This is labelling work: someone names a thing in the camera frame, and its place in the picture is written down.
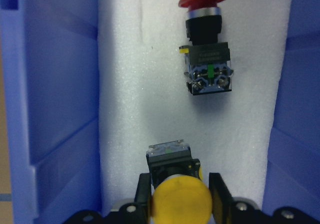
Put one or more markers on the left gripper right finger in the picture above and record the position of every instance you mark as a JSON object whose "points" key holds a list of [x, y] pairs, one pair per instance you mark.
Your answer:
{"points": [[221, 198]]}

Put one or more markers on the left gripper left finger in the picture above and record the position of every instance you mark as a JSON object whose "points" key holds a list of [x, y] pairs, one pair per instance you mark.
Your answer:
{"points": [[143, 198]]}

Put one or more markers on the yellow push button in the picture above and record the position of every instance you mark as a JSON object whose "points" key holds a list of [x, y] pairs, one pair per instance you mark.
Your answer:
{"points": [[180, 195]]}

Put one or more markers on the red emergency stop button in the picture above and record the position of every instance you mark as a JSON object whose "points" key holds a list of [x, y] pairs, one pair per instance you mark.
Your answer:
{"points": [[207, 61]]}

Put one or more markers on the white foam pad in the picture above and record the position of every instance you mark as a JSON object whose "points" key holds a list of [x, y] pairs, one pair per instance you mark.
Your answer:
{"points": [[144, 99]]}

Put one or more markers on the blue source bin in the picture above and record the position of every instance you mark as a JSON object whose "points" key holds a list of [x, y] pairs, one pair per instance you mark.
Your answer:
{"points": [[51, 74]]}

